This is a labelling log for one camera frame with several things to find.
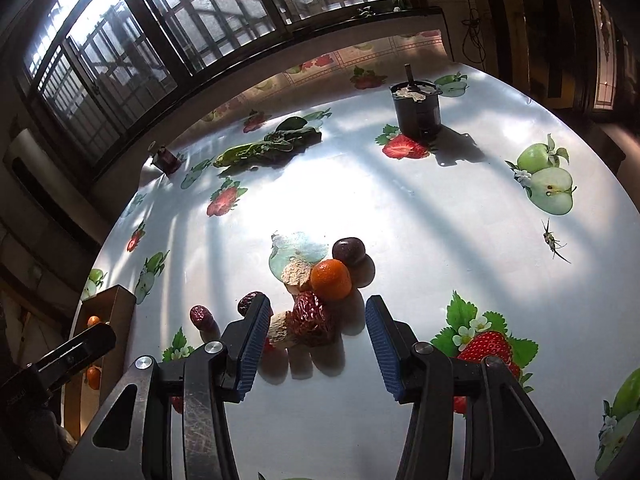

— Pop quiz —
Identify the medium orange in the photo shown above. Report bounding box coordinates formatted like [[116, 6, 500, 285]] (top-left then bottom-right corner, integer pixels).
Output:
[[310, 258, 353, 302]]

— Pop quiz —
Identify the long-legged insect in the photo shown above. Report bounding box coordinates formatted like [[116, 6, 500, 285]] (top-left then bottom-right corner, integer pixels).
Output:
[[541, 217, 572, 265]]

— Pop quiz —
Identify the large wrinkled red date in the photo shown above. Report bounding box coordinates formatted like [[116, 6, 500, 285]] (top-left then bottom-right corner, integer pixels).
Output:
[[291, 291, 337, 347]]

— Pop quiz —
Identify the dark purple passion fruit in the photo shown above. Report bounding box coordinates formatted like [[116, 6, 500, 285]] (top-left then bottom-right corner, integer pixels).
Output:
[[332, 237, 367, 268]]

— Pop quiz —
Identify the dark-framed window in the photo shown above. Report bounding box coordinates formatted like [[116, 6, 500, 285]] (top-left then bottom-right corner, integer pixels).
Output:
[[20, 0, 416, 171]]

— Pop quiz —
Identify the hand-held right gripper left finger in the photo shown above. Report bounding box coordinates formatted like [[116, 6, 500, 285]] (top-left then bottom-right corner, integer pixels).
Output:
[[60, 294, 273, 480]]

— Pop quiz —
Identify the small smooth red date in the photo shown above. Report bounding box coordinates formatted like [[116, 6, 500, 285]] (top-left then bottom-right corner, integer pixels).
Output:
[[189, 305, 215, 332]]

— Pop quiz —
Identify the fruit print tablecloth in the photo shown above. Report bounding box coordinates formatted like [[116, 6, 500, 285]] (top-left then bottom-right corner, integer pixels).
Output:
[[65, 30, 640, 480]]

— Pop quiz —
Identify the hanging black cable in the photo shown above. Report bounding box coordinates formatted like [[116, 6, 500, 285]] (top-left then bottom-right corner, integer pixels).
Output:
[[460, 0, 488, 66]]

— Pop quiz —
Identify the stained glass door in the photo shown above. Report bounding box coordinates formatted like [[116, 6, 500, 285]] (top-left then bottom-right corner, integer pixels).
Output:
[[585, 0, 631, 111]]

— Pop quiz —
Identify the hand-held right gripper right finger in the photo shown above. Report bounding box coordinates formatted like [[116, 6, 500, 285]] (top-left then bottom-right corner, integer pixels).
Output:
[[365, 295, 576, 480]]

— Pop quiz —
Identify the small peeled sugarcane piece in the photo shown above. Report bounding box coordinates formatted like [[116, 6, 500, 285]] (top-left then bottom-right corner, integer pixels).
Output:
[[281, 258, 321, 295], [266, 310, 301, 350]]

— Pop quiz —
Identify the small dark jar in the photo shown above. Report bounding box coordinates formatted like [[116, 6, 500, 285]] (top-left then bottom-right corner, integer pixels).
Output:
[[150, 144, 183, 175]]

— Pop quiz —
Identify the brown cardboard box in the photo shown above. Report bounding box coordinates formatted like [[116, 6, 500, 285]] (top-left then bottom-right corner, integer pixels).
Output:
[[65, 285, 137, 441]]

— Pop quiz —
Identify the green leafy vegetable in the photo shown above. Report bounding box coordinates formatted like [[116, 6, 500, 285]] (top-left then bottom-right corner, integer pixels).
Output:
[[212, 116, 323, 170]]

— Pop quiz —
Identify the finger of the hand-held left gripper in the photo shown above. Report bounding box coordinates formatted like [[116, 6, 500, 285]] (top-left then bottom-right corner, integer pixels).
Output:
[[30, 322, 117, 391]]

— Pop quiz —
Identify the small dark red date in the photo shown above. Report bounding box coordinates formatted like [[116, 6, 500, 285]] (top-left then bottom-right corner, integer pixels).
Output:
[[237, 291, 263, 317]]

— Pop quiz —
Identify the black cylindrical container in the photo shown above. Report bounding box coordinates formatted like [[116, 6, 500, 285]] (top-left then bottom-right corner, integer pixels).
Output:
[[389, 62, 443, 141]]

